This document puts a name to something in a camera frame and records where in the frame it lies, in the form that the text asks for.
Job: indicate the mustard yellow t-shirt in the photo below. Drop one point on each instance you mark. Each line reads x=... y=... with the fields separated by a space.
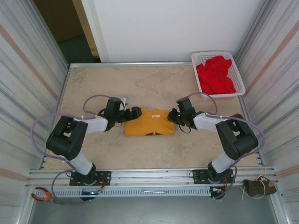
x=144 y=126

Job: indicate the white perforated plastic basket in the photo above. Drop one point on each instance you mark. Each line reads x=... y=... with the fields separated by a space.
x=239 y=79

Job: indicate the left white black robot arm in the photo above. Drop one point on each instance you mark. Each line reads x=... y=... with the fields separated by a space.
x=67 y=137

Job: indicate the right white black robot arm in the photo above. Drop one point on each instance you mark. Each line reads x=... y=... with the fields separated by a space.
x=238 y=137

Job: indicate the red cloth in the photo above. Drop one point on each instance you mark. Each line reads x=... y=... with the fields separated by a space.
x=215 y=77

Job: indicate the small silver wrench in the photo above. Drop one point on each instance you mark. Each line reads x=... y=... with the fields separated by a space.
x=154 y=191

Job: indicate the circuit board with green light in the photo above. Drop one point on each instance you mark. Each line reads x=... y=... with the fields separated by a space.
x=91 y=193

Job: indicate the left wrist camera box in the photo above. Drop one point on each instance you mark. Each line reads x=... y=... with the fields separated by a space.
x=126 y=101

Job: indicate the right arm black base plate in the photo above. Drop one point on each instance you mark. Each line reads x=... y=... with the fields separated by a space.
x=198 y=176

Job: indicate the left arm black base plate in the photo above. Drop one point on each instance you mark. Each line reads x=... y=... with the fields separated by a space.
x=105 y=177

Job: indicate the beige door frame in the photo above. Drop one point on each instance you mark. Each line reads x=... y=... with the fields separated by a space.
x=85 y=23

